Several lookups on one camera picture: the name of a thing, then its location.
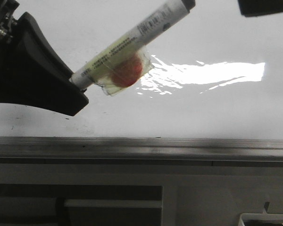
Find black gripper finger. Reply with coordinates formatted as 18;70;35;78
238;0;283;17

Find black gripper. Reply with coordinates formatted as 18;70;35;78
0;0;89;116

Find white box bottom right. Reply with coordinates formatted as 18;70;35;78
238;213;283;226

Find white whiteboard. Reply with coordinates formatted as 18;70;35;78
0;0;283;139

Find aluminium whiteboard tray rail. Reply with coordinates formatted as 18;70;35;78
0;137;283;162

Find white whiteboard marker with tape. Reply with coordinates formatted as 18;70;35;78
69;0;195;96

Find white shelf bar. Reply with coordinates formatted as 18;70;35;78
64;199;162;209

